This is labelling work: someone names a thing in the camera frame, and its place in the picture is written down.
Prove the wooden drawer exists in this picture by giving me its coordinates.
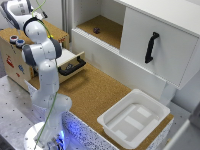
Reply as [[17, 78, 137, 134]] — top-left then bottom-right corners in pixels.
[[53, 47, 87, 84]]

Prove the purple block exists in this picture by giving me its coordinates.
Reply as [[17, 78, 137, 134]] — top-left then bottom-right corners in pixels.
[[93, 27, 101, 35]]

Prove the wooden drawer box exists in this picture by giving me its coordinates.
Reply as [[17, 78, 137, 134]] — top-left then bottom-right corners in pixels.
[[0, 19, 71, 94]]

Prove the white cabinet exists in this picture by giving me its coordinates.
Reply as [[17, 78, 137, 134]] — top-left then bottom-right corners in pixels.
[[71, 0, 200, 105]]

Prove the white plastic box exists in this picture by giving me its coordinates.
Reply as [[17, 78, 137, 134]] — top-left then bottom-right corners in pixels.
[[96, 88, 172, 150]]

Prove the white sliding door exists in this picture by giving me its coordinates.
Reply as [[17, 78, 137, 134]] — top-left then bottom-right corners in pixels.
[[118, 6, 200, 90]]

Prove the blue button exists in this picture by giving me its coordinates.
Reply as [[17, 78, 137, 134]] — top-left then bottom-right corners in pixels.
[[15, 38, 26, 48]]

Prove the red button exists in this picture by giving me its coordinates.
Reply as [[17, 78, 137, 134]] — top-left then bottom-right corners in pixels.
[[9, 34, 19, 44]]

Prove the black drawer handle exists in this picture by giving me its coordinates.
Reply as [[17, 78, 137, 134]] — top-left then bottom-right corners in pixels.
[[57, 55, 87, 77]]

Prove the green cable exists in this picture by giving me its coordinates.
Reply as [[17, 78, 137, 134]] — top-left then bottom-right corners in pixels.
[[31, 0, 62, 150]]

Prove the black door handle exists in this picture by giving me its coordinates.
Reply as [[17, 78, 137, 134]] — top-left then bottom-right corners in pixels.
[[144, 31, 161, 65]]

